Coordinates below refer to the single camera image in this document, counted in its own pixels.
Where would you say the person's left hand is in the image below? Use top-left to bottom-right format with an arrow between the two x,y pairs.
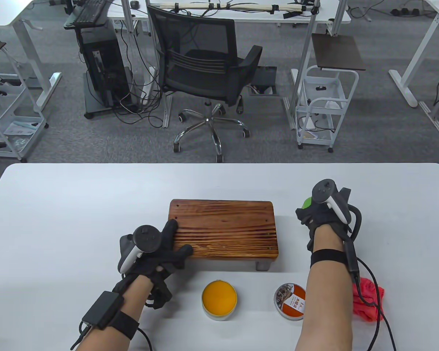
113,219 -> 194,309

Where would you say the person's right hand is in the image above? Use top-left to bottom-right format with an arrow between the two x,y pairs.
296,187 -> 353,252

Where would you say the round metal wood wax tin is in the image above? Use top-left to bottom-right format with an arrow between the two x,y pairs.
201,280 -> 237,321

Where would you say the brown wooden stool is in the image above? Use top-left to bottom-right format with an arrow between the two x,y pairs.
167,199 -> 279,272

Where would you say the round metal tin lid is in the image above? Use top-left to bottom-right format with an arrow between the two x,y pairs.
273,282 -> 307,321

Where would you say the red cloth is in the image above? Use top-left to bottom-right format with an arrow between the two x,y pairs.
352,277 -> 384,322

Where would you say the person's left forearm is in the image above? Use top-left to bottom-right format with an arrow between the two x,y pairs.
75,274 -> 152,351

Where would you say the person's right forearm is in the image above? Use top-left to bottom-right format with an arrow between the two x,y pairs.
296,224 -> 353,351

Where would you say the black and white controller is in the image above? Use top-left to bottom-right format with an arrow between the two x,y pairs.
312,179 -> 352,224
118,225 -> 162,274

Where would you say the white rolling cart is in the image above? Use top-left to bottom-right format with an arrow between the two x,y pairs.
294,66 -> 360,153
0,73 -> 49,162

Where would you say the black floor socket box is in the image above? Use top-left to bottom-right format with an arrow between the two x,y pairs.
249,66 -> 280,97

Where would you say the grey computer stand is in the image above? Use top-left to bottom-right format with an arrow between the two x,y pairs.
64,0 -> 138,119

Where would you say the white power strip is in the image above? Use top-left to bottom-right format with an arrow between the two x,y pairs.
141,66 -> 158,99

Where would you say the black mesh office chair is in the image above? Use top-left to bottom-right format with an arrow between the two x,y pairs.
147,5 -> 264,163

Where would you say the white desk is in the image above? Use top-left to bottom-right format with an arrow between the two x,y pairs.
0,0 -> 77,112
388,0 -> 439,108
106,0 -> 352,24

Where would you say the black computer tower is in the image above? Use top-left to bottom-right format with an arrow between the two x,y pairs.
80,37 -> 130,108

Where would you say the beige rod bundle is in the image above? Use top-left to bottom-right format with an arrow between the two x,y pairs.
157,2 -> 306,11

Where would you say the black keyboard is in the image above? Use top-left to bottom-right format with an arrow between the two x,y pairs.
73,0 -> 108,25

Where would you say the aluminium floor rail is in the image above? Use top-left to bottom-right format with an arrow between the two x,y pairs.
419,102 -> 439,135

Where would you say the aluminium frame post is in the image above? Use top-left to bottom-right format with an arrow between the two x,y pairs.
145,0 -> 173,128
284,0 -> 322,130

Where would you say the tangle of black cables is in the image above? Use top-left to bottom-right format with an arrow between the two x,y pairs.
113,22 -> 165,128

